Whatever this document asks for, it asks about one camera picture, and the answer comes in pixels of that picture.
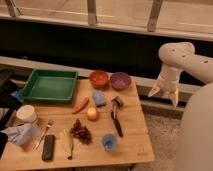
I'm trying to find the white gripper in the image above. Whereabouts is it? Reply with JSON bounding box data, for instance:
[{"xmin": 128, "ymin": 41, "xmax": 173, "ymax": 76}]
[{"xmin": 148, "ymin": 64, "xmax": 180, "ymax": 107}]

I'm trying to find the white cup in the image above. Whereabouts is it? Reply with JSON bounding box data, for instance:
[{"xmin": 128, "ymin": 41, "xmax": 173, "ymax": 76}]
[{"xmin": 16, "ymin": 105, "xmax": 37, "ymax": 123}]

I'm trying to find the orange bowl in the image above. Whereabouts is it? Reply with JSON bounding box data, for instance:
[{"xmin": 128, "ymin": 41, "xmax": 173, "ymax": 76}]
[{"xmin": 89, "ymin": 70, "xmax": 109, "ymax": 88}]

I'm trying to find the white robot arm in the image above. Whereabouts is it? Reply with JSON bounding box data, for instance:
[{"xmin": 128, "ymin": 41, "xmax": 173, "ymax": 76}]
[{"xmin": 148, "ymin": 42, "xmax": 213, "ymax": 171}]

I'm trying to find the blue sponge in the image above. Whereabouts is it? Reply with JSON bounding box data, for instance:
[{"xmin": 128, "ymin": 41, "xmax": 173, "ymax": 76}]
[{"xmin": 92, "ymin": 91, "xmax": 106, "ymax": 107}]

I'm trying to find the purple bowl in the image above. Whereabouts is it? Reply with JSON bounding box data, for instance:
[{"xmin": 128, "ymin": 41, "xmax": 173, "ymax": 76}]
[{"xmin": 110, "ymin": 72, "xmax": 131, "ymax": 91}]

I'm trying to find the metal fork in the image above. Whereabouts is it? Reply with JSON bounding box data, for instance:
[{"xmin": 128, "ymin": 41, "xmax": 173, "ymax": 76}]
[{"xmin": 33, "ymin": 120, "xmax": 54, "ymax": 150}]

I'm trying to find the yellow round fruit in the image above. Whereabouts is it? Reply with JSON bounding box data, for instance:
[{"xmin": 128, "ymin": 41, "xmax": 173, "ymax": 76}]
[{"xmin": 87, "ymin": 107, "xmax": 99, "ymax": 121}]

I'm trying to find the small blue cup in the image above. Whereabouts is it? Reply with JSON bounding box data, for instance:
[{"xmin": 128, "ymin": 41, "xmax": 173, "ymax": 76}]
[{"xmin": 102, "ymin": 134, "xmax": 117, "ymax": 152}]

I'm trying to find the light blue cloth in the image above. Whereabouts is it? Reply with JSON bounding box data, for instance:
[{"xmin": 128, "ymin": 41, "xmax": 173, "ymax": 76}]
[{"xmin": 2, "ymin": 123, "xmax": 40, "ymax": 146}]

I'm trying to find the dark grape bunch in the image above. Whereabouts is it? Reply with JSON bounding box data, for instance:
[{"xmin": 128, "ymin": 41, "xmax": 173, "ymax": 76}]
[{"xmin": 70, "ymin": 119, "xmax": 92, "ymax": 145}]

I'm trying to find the yellow corn cob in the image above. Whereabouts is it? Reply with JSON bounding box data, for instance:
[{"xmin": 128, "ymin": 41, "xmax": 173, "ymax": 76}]
[{"xmin": 59, "ymin": 130, "xmax": 74, "ymax": 160}]

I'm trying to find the black rectangular remote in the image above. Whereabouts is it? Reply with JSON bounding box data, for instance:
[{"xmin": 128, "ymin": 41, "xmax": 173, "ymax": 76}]
[{"xmin": 42, "ymin": 135, "xmax": 55, "ymax": 161}]

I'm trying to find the green plastic tray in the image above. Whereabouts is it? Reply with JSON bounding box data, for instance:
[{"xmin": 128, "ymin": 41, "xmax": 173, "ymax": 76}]
[{"xmin": 21, "ymin": 70, "xmax": 78, "ymax": 103}]

